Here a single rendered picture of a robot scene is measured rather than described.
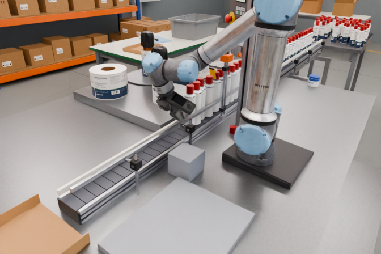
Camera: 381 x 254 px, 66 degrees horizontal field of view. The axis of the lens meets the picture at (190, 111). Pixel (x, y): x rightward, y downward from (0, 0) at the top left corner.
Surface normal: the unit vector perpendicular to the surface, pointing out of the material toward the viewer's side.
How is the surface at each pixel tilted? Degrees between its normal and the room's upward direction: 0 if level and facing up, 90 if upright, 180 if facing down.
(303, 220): 0
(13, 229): 0
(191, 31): 95
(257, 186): 0
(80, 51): 90
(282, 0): 80
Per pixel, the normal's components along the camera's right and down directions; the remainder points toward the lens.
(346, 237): 0.02, -0.90
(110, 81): 0.36, 0.41
